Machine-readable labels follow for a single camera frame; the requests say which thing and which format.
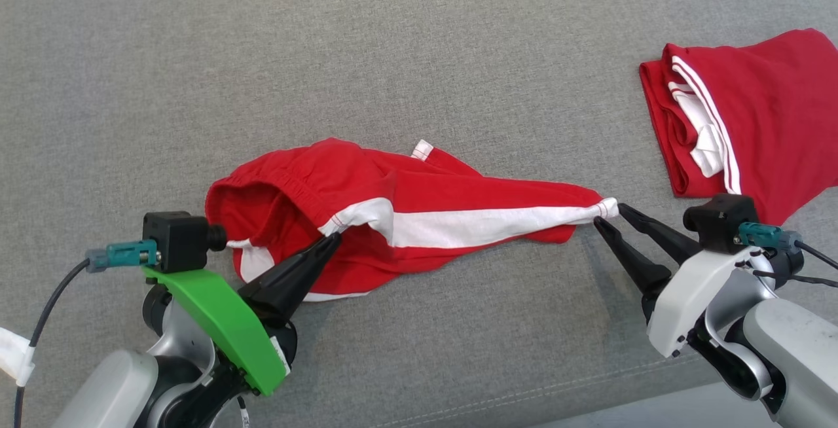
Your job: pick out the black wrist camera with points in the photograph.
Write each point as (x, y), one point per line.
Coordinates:
(717, 222)
(177, 241)

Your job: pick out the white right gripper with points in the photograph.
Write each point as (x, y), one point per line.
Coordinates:
(687, 297)

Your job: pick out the red Bulls jersey shirt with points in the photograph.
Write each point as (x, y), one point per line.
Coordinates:
(779, 101)

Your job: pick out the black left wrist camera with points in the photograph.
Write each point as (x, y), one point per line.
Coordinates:
(177, 241)

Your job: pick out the teal left camera connector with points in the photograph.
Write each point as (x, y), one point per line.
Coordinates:
(127, 254)

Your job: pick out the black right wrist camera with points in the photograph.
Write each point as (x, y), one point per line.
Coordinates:
(717, 222)

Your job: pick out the red shorts with white stripe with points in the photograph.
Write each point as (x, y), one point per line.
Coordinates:
(445, 192)

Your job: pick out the grey fabric sofa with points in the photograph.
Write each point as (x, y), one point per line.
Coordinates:
(393, 55)

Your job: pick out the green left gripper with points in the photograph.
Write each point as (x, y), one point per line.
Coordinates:
(222, 323)

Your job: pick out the teal camera connector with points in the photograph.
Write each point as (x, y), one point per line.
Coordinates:
(127, 254)
(763, 235)

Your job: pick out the teal right camera connector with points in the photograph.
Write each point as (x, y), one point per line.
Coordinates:
(763, 235)

